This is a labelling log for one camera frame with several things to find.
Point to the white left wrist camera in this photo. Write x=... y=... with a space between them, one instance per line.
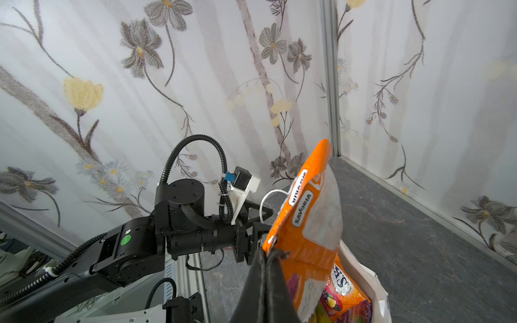
x=241 y=184

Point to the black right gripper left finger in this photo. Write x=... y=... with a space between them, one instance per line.
x=251 y=307

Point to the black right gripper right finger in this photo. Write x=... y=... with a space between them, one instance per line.
x=279 y=305

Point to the orange green Fox's candy bag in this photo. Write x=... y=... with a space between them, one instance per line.
x=342 y=300

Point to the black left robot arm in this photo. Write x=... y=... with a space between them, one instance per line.
x=177 y=227

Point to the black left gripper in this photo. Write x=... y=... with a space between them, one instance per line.
x=249 y=231

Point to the white cartoon paper bag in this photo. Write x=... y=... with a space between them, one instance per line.
x=368 y=282

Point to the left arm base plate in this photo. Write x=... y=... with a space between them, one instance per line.
x=185 y=310

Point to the orange snack packet back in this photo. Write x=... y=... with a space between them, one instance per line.
x=308 y=231

